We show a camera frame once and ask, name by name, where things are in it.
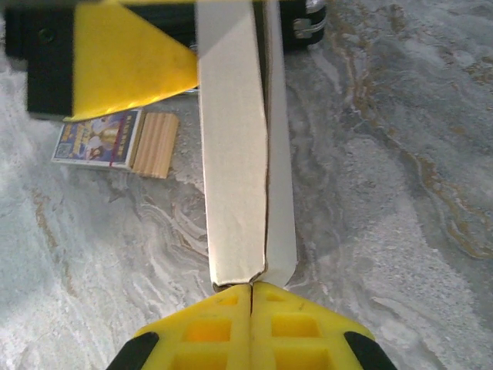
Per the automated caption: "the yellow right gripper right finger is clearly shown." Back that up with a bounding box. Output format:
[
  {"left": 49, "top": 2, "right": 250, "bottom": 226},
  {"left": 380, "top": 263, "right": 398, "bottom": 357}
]
[{"left": 250, "top": 281, "right": 397, "bottom": 370}]

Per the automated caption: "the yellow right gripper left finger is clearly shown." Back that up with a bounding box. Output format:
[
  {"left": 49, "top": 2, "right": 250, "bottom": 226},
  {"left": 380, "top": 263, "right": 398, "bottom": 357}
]
[{"left": 106, "top": 283, "right": 252, "bottom": 370}]

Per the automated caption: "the white paper box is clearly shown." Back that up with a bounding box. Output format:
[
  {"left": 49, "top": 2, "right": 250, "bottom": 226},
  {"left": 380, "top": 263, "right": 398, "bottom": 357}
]
[{"left": 194, "top": 0, "right": 297, "bottom": 292}]

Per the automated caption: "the ridged wooden block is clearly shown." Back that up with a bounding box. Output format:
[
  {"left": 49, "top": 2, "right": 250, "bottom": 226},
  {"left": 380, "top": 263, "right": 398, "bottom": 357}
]
[{"left": 132, "top": 111, "right": 180, "bottom": 180}]

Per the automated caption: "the black briefcase with metal fittings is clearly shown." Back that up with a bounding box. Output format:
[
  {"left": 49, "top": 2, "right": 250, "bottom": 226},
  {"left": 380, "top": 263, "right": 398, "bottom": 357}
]
[{"left": 126, "top": 0, "right": 328, "bottom": 51}]

